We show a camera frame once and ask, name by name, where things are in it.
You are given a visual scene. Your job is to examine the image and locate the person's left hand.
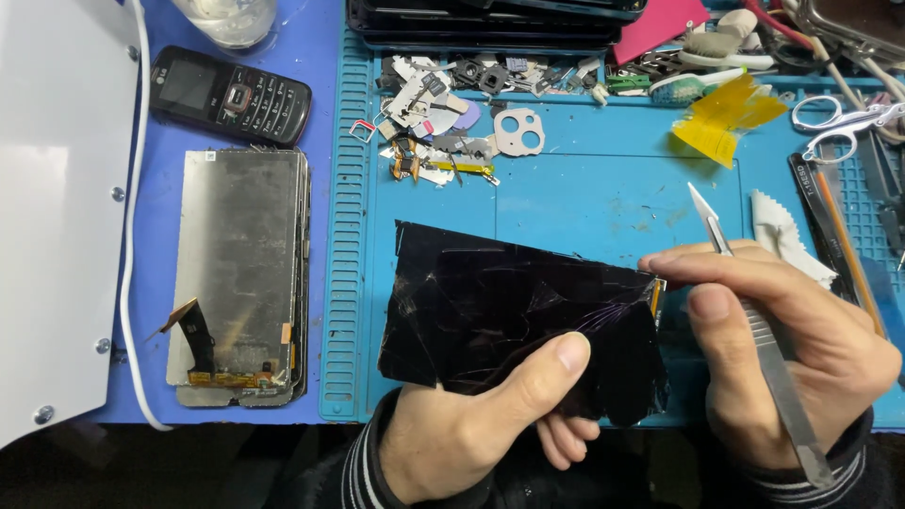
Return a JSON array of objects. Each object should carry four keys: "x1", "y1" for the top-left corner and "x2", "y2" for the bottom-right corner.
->
[{"x1": 378, "y1": 331, "x2": 602, "y2": 506}]

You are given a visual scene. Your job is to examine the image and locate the person's right hand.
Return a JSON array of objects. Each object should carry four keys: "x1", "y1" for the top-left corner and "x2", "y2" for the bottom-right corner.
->
[{"x1": 638, "y1": 239, "x2": 903, "y2": 472}]

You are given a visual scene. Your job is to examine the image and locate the silver scalpel knife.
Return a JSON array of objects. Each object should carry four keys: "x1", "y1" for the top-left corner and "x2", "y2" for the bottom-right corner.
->
[{"x1": 687, "y1": 181, "x2": 837, "y2": 490}]

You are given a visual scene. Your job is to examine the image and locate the cracked black phone screen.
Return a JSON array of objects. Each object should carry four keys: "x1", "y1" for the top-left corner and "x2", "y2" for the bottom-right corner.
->
[{"x1": 377, "y1": 220, "x2": 671, "y2": 428}]

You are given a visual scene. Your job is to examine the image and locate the orange pry stick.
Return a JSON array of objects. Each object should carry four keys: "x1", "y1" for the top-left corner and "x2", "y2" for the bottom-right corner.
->
[{"x1": 815, "y1": 172, "x2": 886, "y2": 339}]

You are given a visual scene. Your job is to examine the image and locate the white cleaning cloth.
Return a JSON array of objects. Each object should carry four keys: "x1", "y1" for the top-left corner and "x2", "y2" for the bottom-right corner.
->
[{"x1": 749, "y1": 189, "x2": 839, "y2": 290}]

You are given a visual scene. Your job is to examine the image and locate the black tweezers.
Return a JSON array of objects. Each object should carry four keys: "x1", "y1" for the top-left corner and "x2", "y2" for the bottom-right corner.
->
[{"x1": 788, "y1": 152, "x2": 860, "y2": 306}]

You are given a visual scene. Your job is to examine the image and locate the silver scissors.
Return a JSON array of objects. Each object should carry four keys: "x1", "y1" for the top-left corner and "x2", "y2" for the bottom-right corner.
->
[{"x1": 791, "y1": 95, "x2": 905, "y2": 165}]

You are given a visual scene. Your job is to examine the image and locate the yellow adhesive film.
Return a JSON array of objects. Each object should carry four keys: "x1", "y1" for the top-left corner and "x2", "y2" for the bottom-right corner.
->
[{"x1": 672, "y1": 74, "x2": 789, "y2": 170}]

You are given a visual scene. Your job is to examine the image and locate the blue silicone repair mat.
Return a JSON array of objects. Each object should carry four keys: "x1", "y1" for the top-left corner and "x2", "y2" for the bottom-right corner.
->
[{"x1": 319, "y1": 14, "x2": 905, "y2": 430}]

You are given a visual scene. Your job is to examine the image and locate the stack of phone display panels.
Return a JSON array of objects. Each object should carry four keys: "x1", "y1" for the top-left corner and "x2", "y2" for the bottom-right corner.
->
[{"x1": 145, "y1": 146, "x2": 312, "y2": 409}]

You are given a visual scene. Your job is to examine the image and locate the green white toothbrush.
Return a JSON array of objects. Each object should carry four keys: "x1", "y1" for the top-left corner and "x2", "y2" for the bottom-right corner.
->
[{"x1": 648, "y1": 67, "x2": 748, "y2": 107}]

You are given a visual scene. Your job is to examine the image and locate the white grey toothbrush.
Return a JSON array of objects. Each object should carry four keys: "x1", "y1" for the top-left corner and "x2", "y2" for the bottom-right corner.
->
[{"x1": 679, "y1": 31, "x2": 776, "y2": 72}]

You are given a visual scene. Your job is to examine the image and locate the blue table cover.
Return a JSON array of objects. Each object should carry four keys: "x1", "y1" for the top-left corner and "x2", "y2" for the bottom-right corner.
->
[{"x1": 78, "y1": 0, "x2": 347, "y2": 427}]

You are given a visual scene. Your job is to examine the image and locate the heap of small phone parts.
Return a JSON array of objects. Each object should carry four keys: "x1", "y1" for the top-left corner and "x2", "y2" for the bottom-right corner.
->
[{"x1": 349, "y1": 54, "x2": 610, "y2": 188}]

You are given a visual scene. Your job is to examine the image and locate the pink card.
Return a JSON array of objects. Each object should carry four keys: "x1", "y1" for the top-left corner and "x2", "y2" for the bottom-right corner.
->
[{"x1": 611, "y1": 0, "x2": 711, "y2": 66}]

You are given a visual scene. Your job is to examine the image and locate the black keypad mobile phone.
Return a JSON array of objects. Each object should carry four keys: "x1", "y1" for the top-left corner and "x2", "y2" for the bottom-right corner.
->
[{"x1": 149, "y1": 45, "x2": 313, "y2": 149}]

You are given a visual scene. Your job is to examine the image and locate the stack of black phones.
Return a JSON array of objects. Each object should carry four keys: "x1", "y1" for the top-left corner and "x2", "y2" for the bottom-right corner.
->
[{"x1": 345, "y1": 0, "x2": 648, "y2": 52}]

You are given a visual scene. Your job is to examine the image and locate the white metal panel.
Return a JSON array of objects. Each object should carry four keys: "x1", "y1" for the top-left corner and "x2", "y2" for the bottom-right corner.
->
[{"x1": 0, "y1": 0, "x2": 142, "y2": 449}]

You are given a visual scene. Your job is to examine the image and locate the clear glass cup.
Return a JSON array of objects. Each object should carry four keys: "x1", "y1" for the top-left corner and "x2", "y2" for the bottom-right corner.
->
[{"x1": 172, "y1": 0, "x2": 278, "y2": 50}]

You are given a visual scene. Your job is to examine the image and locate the beige camera lens frame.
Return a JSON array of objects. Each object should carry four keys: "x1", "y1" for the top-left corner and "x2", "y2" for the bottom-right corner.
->
[{"x1": 493, "y1": 107, "x2": 546, "y2": 158}]

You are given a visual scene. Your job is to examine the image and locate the heap of cables and tools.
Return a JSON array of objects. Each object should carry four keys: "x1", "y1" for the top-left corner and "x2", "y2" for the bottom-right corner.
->
[{"x1": 714, "y1": 0, "x2": 905, "y2": 100}]

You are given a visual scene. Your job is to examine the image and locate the white cable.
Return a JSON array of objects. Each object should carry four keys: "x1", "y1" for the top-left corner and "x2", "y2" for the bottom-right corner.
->
[{"x1": 119, "y1": 0, "x2": 174, "y2": 432}]

